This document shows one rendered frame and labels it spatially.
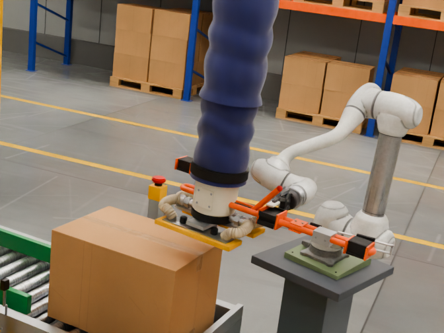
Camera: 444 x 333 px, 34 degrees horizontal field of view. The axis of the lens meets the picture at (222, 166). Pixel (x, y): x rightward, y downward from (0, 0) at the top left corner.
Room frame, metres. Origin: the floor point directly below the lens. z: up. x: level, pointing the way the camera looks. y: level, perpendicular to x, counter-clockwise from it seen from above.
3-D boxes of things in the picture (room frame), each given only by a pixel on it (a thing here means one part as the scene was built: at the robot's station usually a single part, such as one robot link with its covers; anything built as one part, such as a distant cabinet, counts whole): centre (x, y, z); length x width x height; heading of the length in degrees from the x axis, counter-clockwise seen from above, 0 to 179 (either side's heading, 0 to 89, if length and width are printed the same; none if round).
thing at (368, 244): (2.36, -0.51, 1.19); 0.08 x 0.07 x 0.05; 61
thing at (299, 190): (2.80, -0.30, 1.20); 0.09 x 0.06 x 0.09; 65
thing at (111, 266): (2.82, 0.31, 0.75); 0.60 x 0.40 x 0.40; 64
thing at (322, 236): (2.43, -0.39, 1.19); 0.07 x 0.07 x 0.04; 61
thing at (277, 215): (2.54, -0.21, 1.20); 0.10 x 0.08 x 0.06; 151
